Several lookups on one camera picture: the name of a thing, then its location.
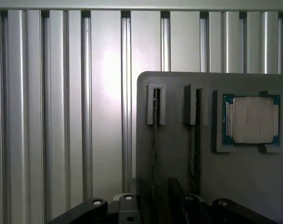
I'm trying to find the grey fixture plate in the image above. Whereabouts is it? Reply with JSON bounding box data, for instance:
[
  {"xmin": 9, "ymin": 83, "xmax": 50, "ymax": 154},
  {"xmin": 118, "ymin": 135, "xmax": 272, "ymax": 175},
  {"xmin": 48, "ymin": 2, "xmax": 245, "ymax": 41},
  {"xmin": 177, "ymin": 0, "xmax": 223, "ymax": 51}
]
[{"xmin": 136, "ymin": 71, "xmax": 283, "ymax": 224}]

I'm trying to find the thin green RAM stick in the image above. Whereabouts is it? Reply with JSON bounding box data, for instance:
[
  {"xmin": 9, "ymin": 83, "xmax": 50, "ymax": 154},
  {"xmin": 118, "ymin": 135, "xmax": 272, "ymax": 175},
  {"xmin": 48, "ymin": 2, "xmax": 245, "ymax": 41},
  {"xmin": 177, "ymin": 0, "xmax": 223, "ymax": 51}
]
[
  {"xmin": 188, "ymin": 88, "xmax": 202, "ymax": 196},
  {"xmin": 152, "ymin": 89, "xmax": 161, "ymax": 189}
]

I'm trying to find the CPU with silver lid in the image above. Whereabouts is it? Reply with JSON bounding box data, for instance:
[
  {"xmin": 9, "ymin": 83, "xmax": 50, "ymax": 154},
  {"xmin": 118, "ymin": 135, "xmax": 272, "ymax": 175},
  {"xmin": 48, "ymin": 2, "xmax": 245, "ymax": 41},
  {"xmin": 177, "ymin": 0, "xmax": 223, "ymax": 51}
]
[{"xmin": 222, "ymin": 94, "xmax": 282, "ymax": 147}]

